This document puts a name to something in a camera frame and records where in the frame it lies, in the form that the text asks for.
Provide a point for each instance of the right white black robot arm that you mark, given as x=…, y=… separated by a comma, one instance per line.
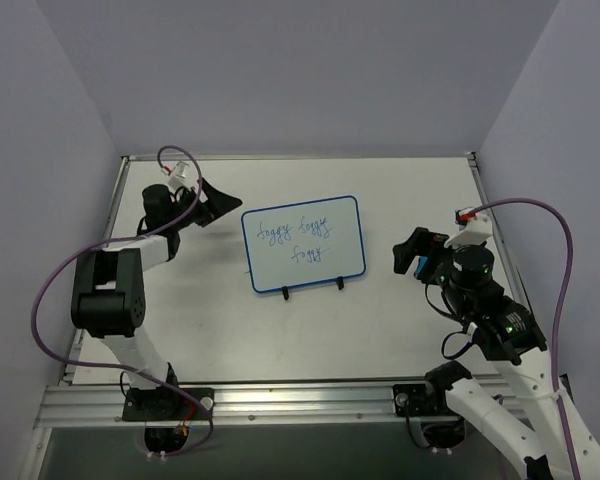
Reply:
x=554, y=443

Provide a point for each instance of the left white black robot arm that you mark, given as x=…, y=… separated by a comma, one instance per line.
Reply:
x=108, y=298

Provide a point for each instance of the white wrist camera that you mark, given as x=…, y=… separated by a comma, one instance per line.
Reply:
x=474, y=229
x=178, y=176

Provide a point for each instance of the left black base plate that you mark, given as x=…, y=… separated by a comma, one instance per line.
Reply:
x=158, y=404

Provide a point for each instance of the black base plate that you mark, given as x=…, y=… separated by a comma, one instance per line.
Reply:
x=415, y=400
x=158, y=404

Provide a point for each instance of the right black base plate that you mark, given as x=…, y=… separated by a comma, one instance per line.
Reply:
x=415, y=400

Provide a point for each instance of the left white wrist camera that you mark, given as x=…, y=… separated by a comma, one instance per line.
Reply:
x=178, y=176

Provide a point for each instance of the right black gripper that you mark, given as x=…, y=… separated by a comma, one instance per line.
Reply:
x=427, y=255

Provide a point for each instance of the black wire whiteboard stand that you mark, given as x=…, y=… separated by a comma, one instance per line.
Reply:
x=338, y=282

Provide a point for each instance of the aluminium front rail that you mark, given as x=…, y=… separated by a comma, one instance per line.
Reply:
x=92, y=406

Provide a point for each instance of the blue whiteboard eraser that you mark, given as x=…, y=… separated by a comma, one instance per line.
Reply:
x=420, y=272

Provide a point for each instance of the blue framed whiteboard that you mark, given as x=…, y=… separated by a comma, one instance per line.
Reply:
x=304, y=243

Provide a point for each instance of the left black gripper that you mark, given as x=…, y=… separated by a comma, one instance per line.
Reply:
x=203, y=211

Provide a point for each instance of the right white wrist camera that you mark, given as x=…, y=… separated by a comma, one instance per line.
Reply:
x=474, y=229

